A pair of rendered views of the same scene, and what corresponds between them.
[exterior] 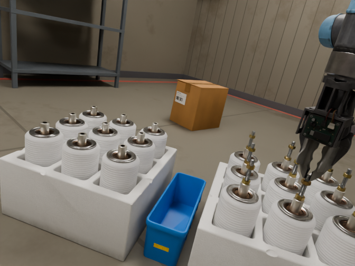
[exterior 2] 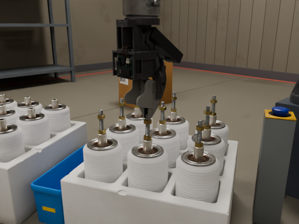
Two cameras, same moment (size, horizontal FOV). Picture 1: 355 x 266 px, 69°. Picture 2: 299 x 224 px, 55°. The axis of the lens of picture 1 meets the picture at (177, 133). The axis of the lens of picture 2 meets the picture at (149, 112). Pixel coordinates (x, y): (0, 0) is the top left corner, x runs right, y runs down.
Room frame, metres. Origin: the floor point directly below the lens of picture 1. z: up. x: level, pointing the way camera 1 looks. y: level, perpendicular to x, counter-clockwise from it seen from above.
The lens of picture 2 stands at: (-0.10, -0.36, 0.53)
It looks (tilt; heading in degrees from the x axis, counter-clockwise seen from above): 17 degrees down; 7
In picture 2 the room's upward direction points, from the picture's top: straight up
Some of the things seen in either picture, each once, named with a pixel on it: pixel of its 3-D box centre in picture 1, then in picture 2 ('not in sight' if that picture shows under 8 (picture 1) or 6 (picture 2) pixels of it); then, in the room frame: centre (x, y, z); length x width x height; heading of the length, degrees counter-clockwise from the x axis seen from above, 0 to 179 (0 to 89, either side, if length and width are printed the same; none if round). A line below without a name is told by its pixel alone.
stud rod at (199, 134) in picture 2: not in sight; (199, 136); (0.48, -0.41, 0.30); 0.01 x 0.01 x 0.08
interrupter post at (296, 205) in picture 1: (296, 205); (147, 146); (0.51, -0.29, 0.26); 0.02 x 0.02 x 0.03
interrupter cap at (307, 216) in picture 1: (294, 210); (147, 150); (0.51, -0.29, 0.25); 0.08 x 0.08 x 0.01
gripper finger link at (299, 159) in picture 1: (302, 157); (135, 98); (0.51, -0.26, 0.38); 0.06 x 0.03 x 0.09; 139
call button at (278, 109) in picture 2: not in sight; (280, 112); (0.63, -0.62, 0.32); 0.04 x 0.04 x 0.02
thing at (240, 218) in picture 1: (232, 225); (104, 177); (0.54, -0.18, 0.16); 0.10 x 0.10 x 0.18
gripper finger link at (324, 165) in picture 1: (321, 165); (146, 101); (0.48, -0.29, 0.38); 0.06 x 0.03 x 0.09; 139
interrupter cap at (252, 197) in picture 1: (242, 193); (102, 144); (0.54, -0.18, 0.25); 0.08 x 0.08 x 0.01
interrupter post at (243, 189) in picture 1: (243, 189); (102, 139); (0.54, -0.18, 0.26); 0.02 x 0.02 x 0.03
